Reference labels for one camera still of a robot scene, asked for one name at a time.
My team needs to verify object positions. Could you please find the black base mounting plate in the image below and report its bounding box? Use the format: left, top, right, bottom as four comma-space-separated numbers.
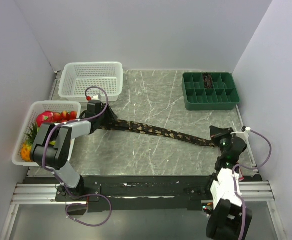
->
55, 175, 212, 213

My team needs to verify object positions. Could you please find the white fruit basket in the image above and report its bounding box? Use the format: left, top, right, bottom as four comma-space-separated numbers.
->
11, 100, 81, 167

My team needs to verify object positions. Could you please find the pink dragon fruit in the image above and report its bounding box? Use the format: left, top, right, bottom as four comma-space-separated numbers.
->
36, 111, 54, 127

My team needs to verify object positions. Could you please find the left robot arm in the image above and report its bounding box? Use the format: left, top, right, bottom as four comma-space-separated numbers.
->
30, 100, 118, 201

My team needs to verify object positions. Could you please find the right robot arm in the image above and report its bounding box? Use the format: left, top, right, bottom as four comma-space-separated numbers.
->
204, 126, 252, 240

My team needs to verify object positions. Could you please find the red rectangular box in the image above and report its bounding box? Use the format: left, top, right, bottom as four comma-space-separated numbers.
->
238, 166, 244, 182

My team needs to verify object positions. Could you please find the rolled brown tie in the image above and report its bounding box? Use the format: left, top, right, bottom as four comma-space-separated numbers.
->
202, 73, 213, 89

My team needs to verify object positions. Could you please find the aluminium rail frame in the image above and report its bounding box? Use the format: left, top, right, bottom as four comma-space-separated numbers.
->
10, 182, 59, 205

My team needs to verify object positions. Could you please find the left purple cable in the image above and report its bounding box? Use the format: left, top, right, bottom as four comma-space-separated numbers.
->
41, 86, 112, 227

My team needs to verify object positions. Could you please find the pineapple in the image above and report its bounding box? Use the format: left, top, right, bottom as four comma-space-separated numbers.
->
20, 123, 39, 163

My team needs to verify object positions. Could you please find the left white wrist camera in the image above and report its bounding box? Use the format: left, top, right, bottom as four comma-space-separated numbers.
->
86, 94, 102, 102

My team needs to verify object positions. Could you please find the green compartment organizer tray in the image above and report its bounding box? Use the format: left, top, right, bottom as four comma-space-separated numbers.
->
182, 72, 240, 111

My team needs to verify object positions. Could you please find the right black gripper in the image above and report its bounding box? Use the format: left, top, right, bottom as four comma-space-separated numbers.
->
209, 126, 235, 158

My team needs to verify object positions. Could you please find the red strawberries cluster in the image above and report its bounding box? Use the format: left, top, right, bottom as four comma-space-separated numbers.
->
52, 110, 77, 123

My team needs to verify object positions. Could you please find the white perforated empty basket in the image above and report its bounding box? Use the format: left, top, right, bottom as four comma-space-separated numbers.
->
58, 62, 123, 103

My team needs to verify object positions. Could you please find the dark floral patterned tie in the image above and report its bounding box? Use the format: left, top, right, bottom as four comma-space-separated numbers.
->
104, 119, 217, 148

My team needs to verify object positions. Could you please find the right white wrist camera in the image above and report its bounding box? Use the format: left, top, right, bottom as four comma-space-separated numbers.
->
231, 126, 251, 138

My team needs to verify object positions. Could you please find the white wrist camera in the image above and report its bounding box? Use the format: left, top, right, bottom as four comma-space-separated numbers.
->
86, 94, 102, 102
231, 126, 251, 138

